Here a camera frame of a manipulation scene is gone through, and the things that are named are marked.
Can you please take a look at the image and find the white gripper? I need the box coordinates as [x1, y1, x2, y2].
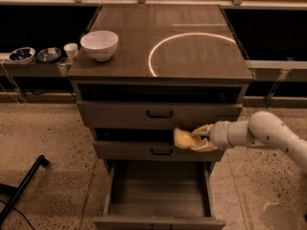
[191, 121, 231, 152]

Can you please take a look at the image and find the yellow sponge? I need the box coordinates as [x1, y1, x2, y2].
[174, 127, 201, 150]

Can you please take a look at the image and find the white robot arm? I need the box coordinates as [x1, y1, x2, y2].
[191, 111, 307, 173]

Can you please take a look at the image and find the middle drawer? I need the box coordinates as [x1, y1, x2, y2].
[93, 128, 224, 162]

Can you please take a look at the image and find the drawer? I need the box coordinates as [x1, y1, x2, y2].
[93, 160, 225, 230]
[78, 83, 242, 129]
[93, 128, 224, 162]

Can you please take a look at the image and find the bottom drawer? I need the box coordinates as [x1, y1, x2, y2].
[93, 160, 225, 230]

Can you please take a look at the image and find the grey wooden drawer cabinet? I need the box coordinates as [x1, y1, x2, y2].
[66, 3, 254, 230]

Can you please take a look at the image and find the top drawer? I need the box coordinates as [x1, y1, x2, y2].
[78, 83, 242, 129]

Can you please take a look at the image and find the white ceramic bowl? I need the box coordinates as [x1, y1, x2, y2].
[81, 31, 119, 61]

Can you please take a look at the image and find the low side shelf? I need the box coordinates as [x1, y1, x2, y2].
[0, 53, 71, 78]

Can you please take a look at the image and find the white paper cup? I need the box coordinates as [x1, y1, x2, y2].
[63, 43, 79, 61]

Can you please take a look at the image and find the dark blue shallow bowl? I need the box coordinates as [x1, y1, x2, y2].
[36, 47, 61, 63]

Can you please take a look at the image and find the black metal stand leg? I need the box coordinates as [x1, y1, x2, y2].
[0, 155, 49, 226]

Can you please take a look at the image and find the blue patterned bowl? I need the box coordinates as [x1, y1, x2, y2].
[9, 47, 35, 65]

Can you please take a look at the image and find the white cable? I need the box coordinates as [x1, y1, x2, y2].
[0, 60, 27, 105]

